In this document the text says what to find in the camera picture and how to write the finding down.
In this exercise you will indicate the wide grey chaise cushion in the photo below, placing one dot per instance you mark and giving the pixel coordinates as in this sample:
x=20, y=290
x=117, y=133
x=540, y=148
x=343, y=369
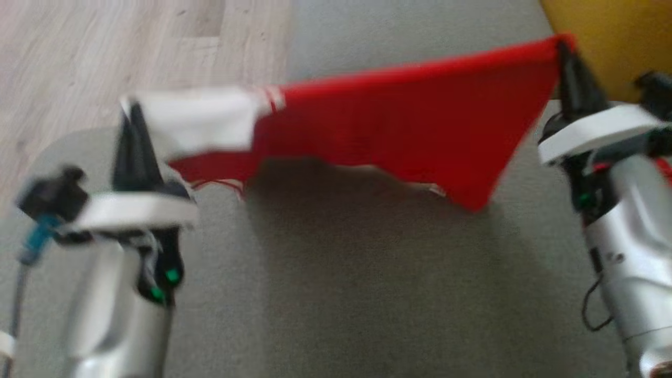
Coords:
x=341, y=283

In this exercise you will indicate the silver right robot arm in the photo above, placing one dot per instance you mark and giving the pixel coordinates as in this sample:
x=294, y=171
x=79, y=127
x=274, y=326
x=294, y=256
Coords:
x=635, y=252

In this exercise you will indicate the wide yellow sofa back cushion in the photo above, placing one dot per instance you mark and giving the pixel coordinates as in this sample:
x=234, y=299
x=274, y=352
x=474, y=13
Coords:
x=619, y=37

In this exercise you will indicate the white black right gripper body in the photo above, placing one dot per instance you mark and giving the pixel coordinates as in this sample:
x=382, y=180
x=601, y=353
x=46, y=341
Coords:
x=604, y=131

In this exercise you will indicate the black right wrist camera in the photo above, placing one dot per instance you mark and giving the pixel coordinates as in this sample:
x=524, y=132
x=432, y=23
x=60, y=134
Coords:
x=656, y=94

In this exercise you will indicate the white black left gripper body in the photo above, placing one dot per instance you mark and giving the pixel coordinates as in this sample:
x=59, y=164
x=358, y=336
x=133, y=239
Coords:
x=136, y=212

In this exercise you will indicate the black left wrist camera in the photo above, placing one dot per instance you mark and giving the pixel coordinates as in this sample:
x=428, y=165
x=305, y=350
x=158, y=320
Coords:
x=52, y=194

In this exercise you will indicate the red jersey with white sleeves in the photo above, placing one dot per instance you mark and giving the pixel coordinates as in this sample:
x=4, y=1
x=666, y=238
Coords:
x=409, y=121

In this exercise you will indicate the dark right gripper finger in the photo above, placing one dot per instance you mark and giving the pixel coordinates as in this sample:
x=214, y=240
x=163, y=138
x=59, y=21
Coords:
x=569, y=89
x=590, y=97

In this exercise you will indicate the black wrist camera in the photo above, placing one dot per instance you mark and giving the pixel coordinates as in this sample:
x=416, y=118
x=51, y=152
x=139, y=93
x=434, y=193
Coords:
x=656, y=94
x=52, y=194

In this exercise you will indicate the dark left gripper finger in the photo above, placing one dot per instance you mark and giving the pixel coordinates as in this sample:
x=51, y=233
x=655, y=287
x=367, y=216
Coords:
x=147, y=168
x=127, y=163

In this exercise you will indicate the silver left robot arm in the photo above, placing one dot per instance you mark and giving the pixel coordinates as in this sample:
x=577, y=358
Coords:
x=115, y=325

